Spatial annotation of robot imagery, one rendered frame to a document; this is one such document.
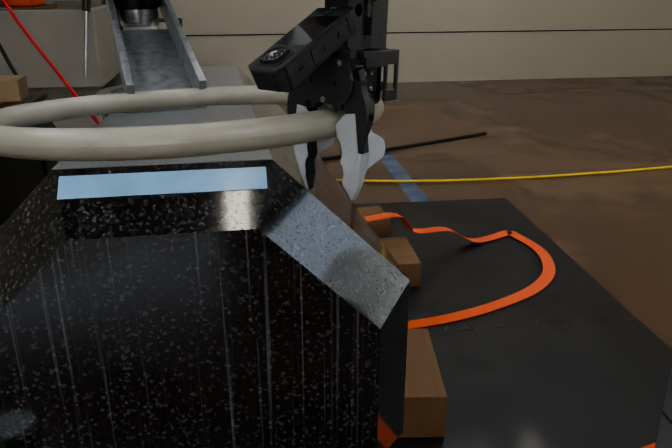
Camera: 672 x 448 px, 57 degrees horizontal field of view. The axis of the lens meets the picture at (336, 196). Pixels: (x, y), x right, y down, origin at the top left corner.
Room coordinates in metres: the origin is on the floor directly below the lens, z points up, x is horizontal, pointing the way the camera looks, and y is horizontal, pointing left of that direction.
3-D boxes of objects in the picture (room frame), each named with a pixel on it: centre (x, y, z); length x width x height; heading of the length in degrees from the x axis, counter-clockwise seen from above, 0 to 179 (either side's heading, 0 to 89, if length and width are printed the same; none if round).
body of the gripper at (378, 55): (0.65, -0.01, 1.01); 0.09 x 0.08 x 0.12; 141
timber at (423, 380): (1.37, -0.20, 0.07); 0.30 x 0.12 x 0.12; 1
